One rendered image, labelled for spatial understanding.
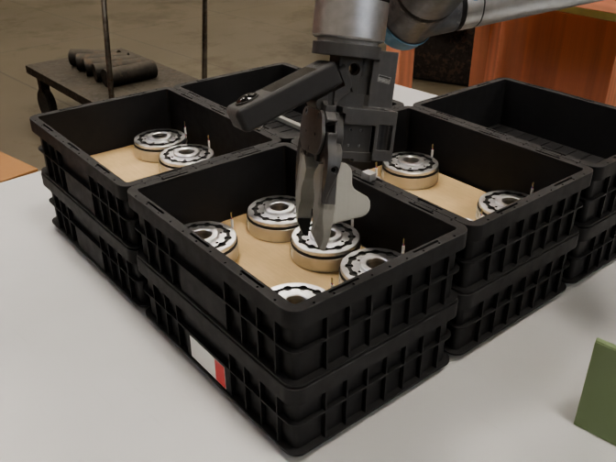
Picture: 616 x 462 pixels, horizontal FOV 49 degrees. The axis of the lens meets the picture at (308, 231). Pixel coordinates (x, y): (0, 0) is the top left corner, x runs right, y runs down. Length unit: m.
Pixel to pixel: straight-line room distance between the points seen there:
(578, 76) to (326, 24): 3.15
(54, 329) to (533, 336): 0.75
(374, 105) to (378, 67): 0.04
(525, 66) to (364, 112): 3.28
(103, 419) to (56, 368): 0.14
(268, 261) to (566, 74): 2.99
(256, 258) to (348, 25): 0.44
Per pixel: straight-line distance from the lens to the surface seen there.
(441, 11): 0.78
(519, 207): 0.97
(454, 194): 1.22
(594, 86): 3.75
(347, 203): 0.70
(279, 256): 1.01
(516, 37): 3.96
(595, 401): 0.95
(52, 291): 1.24
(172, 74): 3.86
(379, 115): 0.70
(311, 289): 0.88
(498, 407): 0.98
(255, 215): 1.06
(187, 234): 0.87
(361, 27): 0.68
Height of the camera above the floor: 1.35
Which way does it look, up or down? 29 degrees down
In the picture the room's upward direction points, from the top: straight up
